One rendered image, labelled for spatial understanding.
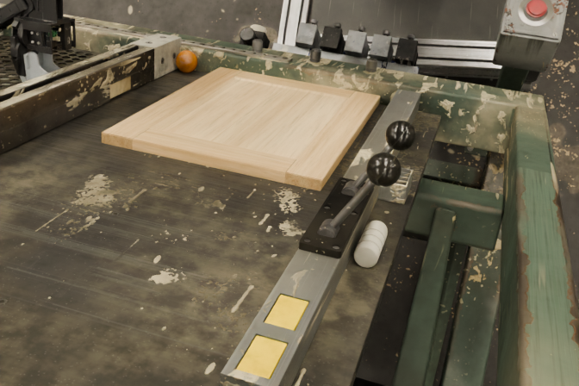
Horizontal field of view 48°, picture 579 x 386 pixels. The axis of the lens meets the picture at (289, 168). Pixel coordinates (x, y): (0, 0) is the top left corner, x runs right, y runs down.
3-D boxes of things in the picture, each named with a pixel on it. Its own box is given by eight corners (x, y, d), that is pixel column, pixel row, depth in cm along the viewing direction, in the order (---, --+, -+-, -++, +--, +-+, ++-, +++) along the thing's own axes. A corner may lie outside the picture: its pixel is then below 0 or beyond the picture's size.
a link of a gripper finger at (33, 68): (47, 107, 117) (45, 56, 113) (19, 101, 118) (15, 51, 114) (58, 102, 119) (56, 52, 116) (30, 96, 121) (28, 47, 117)
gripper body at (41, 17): (51, 59, 112) (46, -13, 107) (9, 51, 114) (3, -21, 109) (77, 50, 119) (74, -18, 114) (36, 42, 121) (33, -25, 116)
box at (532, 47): (554, 27, 150) (571, -12, 133) (544, 75, 148) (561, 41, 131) (501, 19, 153) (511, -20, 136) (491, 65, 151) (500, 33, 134)
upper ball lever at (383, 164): (339, 239, 78) (410, 162, 72) (331, 254, 75) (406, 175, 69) (314, 220, 78) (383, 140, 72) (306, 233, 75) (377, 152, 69)
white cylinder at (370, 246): (376, 270, 79) (387, 240, 86) (379, 250, 77) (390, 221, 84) (351, 264, 79) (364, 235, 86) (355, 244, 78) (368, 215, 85)
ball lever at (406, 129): (359, 200, 89) (423, 129, 83) (353, 211, 86) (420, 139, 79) (338, 182, 89) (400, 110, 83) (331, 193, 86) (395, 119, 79)
